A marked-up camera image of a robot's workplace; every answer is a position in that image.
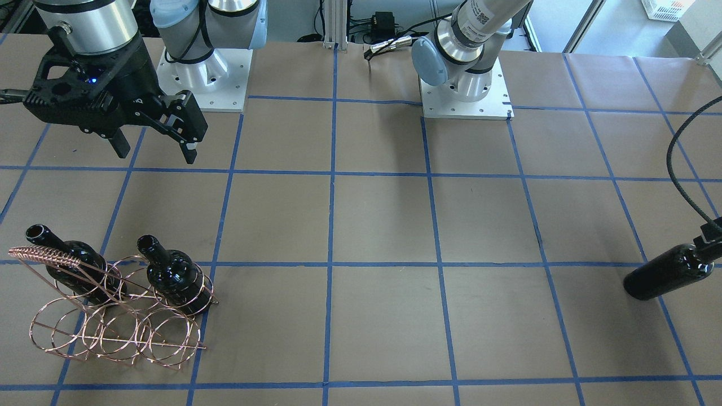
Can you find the dark wine bottle in basket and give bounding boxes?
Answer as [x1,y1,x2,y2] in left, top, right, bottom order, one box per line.
[25,224,128,306]

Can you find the dark wine bottle carried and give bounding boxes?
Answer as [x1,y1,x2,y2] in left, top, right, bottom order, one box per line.
[622,242,720,301]

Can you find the copper wire wine basket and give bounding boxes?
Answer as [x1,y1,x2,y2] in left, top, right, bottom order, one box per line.
[8,246,204,370]

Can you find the black braided cable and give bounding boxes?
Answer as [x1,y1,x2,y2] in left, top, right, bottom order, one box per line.
[666,96,722,226]

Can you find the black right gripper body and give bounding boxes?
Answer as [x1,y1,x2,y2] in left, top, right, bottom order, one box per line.
[23,34,169,139]

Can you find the aluminium frame post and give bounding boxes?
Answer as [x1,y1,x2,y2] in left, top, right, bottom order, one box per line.
[322,0,349,53]

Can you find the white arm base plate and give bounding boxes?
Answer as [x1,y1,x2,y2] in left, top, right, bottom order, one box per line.
[156,48,254,113]

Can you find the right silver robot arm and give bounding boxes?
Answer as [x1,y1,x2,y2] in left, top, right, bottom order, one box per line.
[2,1,268,164]

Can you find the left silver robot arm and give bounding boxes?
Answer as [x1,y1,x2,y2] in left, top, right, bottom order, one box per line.
[412,1,531,103]

